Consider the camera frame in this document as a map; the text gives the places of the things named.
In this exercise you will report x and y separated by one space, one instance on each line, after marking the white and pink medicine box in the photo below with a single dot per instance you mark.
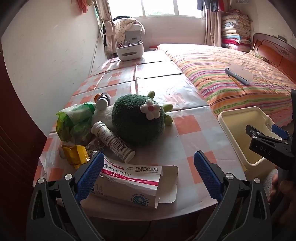
129 183

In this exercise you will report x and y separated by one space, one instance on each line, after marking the orange checked tablecloth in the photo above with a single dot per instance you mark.
189 139

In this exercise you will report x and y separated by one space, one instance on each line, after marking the white desktop organizer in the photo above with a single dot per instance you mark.
129 53

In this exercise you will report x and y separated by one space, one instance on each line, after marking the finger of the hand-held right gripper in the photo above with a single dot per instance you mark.
266 148
280 133

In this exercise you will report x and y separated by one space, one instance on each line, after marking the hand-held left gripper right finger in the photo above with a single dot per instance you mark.
207 176

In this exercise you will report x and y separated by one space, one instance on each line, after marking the striped bed quilt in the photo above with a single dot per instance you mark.
219 76

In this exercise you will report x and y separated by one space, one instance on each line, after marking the yellow packet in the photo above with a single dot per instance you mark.
74 155

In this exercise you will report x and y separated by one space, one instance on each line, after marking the large green plastic bag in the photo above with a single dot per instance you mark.
74 113

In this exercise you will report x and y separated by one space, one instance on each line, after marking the white appliance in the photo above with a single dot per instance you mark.
133 34

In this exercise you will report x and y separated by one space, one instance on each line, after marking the green plush toy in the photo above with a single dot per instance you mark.
134 125

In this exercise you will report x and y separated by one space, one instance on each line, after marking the window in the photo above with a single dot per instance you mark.
161 7

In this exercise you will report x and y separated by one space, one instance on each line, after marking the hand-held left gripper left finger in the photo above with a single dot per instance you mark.
92 176

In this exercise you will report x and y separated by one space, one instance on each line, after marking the person's right hand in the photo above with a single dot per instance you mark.
275 190

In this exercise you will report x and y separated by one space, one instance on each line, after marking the white tablet tube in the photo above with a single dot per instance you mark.
111 141

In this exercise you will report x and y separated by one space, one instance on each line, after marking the floral pillow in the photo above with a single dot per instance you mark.
257 55

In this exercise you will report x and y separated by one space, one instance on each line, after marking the small balled green bag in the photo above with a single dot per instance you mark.
81 132

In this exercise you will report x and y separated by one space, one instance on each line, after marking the small dark box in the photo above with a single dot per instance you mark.
282 38

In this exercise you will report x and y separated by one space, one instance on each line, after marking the stack of folded quilts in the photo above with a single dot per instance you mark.
235 30

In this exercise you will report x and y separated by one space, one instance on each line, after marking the brown bottle with white cap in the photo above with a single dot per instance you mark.
103 102

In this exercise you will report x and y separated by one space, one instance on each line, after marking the cream plastic bin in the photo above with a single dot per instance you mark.
240 129

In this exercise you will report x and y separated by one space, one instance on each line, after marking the beige hanging garment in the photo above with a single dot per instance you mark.
108 34

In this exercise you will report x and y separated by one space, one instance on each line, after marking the beige curtain beside wall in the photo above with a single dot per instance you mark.
103 11

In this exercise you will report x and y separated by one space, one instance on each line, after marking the pink hanging cloth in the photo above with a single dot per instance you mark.
84 5

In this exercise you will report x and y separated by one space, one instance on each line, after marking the hanging dark clothes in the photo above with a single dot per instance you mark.
212 4

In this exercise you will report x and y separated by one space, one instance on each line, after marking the yellow pencil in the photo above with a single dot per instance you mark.
238 84

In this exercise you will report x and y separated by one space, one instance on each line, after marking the red container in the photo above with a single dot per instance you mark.
153 48

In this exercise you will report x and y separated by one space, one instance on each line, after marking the wooden headboard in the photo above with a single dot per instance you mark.
272 51

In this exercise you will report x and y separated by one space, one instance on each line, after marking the dotted cloth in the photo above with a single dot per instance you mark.
122 27

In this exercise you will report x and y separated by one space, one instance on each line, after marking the beige curtain beside quilts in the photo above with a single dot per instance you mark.
212 25

